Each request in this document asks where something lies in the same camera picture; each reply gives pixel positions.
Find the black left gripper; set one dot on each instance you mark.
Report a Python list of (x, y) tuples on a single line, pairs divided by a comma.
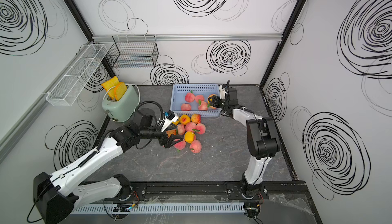
[(172, 137)]

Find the yellow peach with leaf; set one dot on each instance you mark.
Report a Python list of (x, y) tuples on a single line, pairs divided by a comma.
[(176, 122)]

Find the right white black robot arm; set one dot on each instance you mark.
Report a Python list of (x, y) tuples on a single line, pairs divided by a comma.
[(262, 137)]

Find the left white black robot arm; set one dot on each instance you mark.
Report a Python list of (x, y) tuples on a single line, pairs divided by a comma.
[(56, 195)]

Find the red yellow peach by basket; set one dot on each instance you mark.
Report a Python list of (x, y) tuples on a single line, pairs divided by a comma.
[(196, 118)]

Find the light blue plastic basket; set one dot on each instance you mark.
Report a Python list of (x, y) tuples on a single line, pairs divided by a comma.
[(178, 98)]

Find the orange peach left of pile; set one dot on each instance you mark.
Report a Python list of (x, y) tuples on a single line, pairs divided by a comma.
[(171, 132)]

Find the pale pink peach middle left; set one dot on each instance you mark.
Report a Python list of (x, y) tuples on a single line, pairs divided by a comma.
[(181, 129)]

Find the pink peach with leaf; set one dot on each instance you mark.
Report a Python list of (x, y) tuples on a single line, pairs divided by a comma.
[(200, 129)]

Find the mint green toaster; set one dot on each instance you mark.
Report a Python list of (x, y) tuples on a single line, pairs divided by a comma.
[(121, 111)]

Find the front yellow toast slice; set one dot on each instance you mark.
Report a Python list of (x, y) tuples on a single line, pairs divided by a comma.
[(119, 90)]

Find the yellow toast slice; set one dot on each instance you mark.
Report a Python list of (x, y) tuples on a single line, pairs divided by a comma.
[(119, 90), (110, 85)]

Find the rear yellow toast slice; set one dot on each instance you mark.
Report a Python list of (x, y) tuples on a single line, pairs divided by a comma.
[(110, 85)]

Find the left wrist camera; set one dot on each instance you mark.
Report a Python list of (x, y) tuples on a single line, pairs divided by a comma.
[(169, 117)]

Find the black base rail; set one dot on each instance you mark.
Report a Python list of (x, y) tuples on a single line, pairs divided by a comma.
[(233, 190)]

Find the black wire wall basket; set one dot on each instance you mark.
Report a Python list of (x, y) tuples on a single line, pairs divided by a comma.
[(136, 51)]

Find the white slotted cable duct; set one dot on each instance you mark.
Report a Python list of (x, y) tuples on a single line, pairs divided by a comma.
[(160, 208)]

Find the white wire wall shelf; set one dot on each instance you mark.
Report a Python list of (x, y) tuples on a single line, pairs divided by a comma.
[(86, 73)]

